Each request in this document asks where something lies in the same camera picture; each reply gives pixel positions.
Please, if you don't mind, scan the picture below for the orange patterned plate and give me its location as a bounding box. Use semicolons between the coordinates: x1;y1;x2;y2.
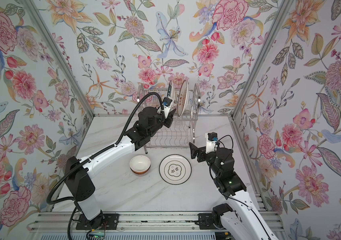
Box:
177;80;188;117

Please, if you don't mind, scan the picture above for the dark rimmed white plate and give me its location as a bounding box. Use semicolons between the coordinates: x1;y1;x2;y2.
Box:
167;81;175;103

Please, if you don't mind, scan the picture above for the white plain plate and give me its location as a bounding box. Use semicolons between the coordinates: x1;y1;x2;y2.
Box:
159;155;192;185

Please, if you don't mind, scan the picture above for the orange bowl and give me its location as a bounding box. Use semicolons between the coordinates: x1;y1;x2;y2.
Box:
130;155;151;172

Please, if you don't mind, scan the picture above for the pink floral patterned bowl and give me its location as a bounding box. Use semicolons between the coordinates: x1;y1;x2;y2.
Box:
132;170;149;176

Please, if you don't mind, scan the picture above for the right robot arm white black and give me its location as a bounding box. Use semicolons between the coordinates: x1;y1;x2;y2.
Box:
189;141;277;240

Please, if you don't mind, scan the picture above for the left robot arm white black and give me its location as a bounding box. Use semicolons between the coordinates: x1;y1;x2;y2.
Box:
65;107;176;221

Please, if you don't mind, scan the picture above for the steel two-tier dish rack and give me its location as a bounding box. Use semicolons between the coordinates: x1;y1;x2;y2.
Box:
144;84;201;153

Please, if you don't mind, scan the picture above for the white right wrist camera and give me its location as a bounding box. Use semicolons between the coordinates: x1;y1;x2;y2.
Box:
205;132;218;154

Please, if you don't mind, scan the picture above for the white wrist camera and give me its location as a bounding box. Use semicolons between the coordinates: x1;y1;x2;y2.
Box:
205;132;218;154
160;97;173;119

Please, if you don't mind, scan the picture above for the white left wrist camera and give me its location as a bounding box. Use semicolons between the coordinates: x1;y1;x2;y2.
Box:
160;97;173;119

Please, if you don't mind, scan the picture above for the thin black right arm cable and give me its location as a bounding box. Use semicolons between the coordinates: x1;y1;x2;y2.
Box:
207;134;273;240

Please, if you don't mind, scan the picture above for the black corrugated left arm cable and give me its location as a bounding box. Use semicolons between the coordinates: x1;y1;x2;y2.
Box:
46;91;164;205

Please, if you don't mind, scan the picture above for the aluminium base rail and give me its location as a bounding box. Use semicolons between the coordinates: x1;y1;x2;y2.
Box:
27;212;199;233

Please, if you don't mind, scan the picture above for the aluminium right corner frame post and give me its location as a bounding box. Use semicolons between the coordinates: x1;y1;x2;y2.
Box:
231;0;292;120

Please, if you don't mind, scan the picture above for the aluminium corner frame post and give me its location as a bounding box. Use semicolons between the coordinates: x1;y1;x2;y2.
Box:
231;0;292;120
20;0;95;120

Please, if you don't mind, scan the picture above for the aluminium left corner frame post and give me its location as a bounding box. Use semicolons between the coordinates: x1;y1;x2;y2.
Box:
20;0;95;120

